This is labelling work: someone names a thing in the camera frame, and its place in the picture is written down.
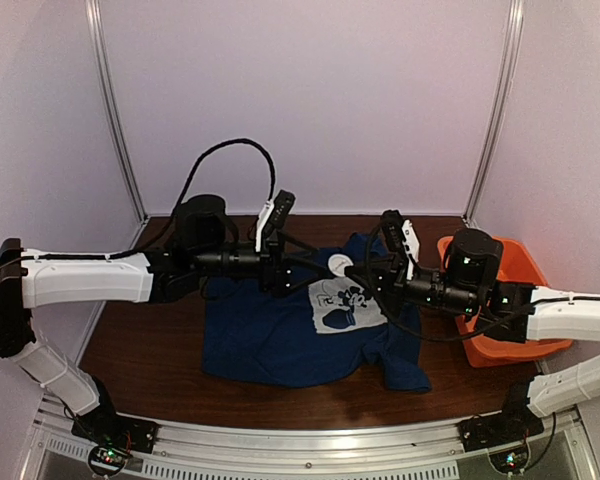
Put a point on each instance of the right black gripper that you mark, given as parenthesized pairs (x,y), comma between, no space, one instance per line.
(392,271)

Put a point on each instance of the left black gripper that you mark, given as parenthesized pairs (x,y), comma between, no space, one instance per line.
(275,278)

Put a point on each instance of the navy white clothing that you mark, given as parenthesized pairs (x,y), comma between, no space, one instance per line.
(318,335)

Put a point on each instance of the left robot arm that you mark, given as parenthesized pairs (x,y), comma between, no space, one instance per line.
(204,243)

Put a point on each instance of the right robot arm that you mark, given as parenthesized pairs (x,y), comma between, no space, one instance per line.
(467,283)

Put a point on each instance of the orange plastic bin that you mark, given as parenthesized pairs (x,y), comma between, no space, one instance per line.
(481,351)

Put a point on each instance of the right circuit board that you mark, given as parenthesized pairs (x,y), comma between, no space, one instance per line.
(510,461)

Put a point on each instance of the circuit board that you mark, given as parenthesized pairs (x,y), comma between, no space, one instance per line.
(107,461)
(510,461)

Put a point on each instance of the left circuit board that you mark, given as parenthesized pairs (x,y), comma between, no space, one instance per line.
(107,461)

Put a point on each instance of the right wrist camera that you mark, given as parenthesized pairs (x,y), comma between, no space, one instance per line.
(401,239)

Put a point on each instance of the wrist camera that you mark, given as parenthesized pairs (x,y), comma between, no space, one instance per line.
(401,239)
(273,217)

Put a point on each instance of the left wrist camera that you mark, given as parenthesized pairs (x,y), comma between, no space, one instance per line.
(273,217)

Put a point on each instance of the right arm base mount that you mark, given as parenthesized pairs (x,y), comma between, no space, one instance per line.
(483,432)

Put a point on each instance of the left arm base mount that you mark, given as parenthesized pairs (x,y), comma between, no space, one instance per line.
(129,434)

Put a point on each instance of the front aluminium rail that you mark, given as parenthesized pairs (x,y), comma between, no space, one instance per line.
(431,450)

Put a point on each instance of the right aluminium frame post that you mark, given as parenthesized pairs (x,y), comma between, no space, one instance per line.
(507,70)

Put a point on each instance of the aluminium frame post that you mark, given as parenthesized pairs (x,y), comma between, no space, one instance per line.
(507,70)
(112,114)

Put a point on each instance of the left aluminium frame post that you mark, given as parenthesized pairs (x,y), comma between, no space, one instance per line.
(112,114)

